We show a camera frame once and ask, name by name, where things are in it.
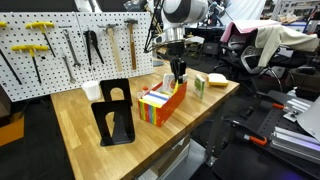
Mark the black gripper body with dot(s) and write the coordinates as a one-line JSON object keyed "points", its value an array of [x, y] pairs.
{"points": [[175, 50]]}

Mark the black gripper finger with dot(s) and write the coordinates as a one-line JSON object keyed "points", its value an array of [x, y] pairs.
{"points": [[182, 71], [174, 68]]}

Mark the small yellow book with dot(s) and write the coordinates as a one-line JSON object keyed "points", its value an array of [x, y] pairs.
{"points": [[176, 89]]}

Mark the small white green-print book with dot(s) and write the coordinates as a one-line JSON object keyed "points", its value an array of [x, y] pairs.
{"points": [[199, 87]]}

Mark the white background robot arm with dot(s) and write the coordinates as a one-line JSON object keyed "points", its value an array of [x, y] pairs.
{"points": [[83, 5]]}

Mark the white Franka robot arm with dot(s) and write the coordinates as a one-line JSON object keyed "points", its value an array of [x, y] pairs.
{"points": [[200, 9]]}

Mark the white blue-striped book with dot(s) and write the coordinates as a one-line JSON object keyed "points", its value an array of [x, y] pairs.
{"points": [[155, 98]]}

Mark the red cardboard book holder box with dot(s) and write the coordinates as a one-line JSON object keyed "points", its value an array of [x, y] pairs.
{"points": [[170, 108]]}

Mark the yellow sponge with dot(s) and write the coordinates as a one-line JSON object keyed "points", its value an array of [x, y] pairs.
{"points": [[217, 80]]}

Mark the small bottle with orange cap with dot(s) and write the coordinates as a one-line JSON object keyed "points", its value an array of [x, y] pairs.
{"points": [[145, 89]]}

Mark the gray mesh office chair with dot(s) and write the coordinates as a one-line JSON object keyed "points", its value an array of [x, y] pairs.
{"points": [[248, 58]]}

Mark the black metal bookend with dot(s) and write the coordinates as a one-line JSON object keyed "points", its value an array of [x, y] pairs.
{"points": [[100, 120], [106, 88]]}

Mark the pink cloth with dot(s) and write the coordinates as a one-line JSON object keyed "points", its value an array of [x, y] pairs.
{"points": [[243, 26]]}

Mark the white backdrop cloth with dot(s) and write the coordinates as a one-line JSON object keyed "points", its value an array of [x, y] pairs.
{"points": [[250, 8]]}

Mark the white paper cup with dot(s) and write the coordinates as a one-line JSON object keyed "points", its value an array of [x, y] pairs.
{"points": [[91, 91]]}

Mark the black pliers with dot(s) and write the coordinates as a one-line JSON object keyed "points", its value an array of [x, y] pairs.
{"points": [[88, 40]]}

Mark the black perforated plate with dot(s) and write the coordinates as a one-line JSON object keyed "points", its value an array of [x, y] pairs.
{"points": [[270, 123]]}

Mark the steel combination wrench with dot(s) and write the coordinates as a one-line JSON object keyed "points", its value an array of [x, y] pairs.
{"points": [[68, 68], [71, 46]]}

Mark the beige jacket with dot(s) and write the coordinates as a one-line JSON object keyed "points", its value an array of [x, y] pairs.
{"points": [[283, 38]]}

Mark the black device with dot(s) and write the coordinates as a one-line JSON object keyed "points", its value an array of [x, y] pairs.
{"points": [[306, 70]]}

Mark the white pegboard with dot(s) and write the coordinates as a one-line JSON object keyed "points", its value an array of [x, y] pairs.
{"points": [[50, 76]]}

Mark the aluminum extrusion bar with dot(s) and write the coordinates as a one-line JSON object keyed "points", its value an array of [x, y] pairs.
{"points": [[293, 151], [296, 135]]}

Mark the white sheet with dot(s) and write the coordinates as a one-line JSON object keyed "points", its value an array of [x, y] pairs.
{"points": [[313, 120]]}

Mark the orange box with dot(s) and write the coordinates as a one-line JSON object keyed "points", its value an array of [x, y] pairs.
{"points": [[11, 131]]}

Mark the gray metal table frame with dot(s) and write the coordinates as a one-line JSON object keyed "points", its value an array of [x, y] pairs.
{"points": [[173, 156]]}

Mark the aluminum bracket block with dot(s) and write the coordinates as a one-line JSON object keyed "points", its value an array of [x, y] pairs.
{"points": [[298, 106]]}

